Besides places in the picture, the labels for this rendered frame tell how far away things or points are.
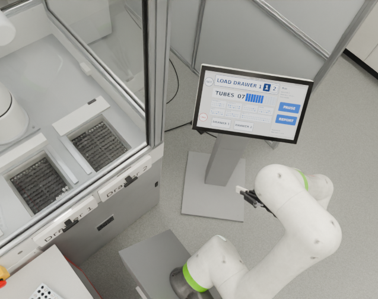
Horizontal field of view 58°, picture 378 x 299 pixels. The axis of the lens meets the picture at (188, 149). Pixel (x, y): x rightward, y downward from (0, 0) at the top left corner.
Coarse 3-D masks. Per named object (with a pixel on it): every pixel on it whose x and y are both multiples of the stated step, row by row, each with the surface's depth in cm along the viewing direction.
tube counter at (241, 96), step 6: (240, 96) 158; (246, 96) 158; (252, 96) 158; (258, 96) 158; (264, 96) 158; (270, 96) 157; (252, 102) 159; (258, 102) 159; (264, 102) 159; (270, 102) 159
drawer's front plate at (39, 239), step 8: (88, 200) 147; (80, 208) 145; (88, 208) 152; (64, 216) 143; (72, 216) 145; (56, 224) 141; (64, 224) 146; (40, 232) 139; (48, 232) 140; (40, 240) 141
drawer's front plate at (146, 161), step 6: (144, 162) 158; (150, 162) 163; (132, 168) 156; (138, 168) 159; (144, 168) 164; (126, 174) 154; (132, 174) 159; (138, 174) 164; (114, 180) 152; (120, 180) 154; (108, 186) 151; (114, 186) 154; (102, 192) 149; (108, 192) 154; (114, 192) 159; (102, 198) 154; (108, 198) 159
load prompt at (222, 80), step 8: (216, 80) 155; (224, 80) 155; (232, 80) 155; (240, 80) 155; (248, 80) 155; (256, 80) 155; (240, 88) 156; (248, 88) 156; (256, 88) 156; (264, 88) 156; (272, 88) 156
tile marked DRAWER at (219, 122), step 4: (212, 120) 162; (216, 120) 162; (220, 120) 162; (224, 120) 162; (228, 120) 162; (212, 124) 163; (216, 124) 163; (220, 124) 163; (224, 124) 163; (228, 124) 163; (228, 128) 164
